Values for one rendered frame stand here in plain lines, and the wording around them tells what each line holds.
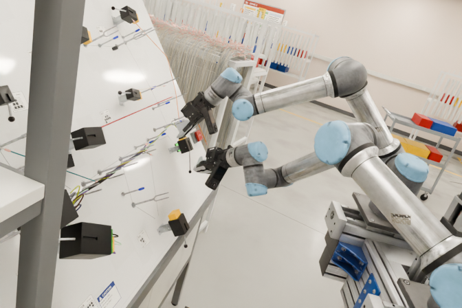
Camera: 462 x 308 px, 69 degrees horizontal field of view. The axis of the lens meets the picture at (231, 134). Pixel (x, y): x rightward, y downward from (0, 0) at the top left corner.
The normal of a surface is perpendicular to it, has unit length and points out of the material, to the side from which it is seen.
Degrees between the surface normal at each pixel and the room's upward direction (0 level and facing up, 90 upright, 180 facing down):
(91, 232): 52
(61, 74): 90
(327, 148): 88
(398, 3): 90
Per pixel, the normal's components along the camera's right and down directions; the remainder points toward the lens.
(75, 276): 0.89, -0.30
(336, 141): -0.84, -0.09
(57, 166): 0.93, 0.33
